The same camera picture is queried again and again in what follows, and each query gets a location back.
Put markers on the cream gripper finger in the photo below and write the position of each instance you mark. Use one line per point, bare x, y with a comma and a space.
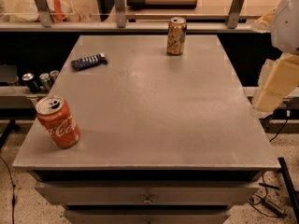
276, 81

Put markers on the orange patterned drink can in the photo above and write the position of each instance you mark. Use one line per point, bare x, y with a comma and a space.
177, 28

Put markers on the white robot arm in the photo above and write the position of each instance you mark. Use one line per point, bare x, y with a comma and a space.
284, 30

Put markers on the silver can on shelf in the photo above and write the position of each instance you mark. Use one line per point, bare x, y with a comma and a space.
54, 74

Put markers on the red coke can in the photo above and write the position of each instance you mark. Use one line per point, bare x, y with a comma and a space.
53, 112

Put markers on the green can on shelf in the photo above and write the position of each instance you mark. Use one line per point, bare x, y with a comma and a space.
46, 81

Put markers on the dark can on shelf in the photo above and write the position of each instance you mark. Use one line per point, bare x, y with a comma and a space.
30, 82

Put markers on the black bar right floor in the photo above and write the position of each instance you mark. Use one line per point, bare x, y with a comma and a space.
293, 194

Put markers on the grey drawer cabinet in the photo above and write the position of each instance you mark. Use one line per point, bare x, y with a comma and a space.
121, 201

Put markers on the white orange plastic bag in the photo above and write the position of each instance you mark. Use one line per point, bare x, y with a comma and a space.
26, 11

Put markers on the right metal rail bracket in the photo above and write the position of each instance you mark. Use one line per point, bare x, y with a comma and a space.
234, 13

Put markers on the metal rail bracket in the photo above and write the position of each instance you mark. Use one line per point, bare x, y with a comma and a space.
44, 13
234, 13
120, 13

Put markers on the middle metal rail bracket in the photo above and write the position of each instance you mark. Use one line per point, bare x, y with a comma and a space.
120, 13

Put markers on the metal drawer handle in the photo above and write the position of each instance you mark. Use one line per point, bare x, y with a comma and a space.
147, 200

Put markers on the left metal rail bracket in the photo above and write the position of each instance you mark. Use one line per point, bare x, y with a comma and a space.
44, 13

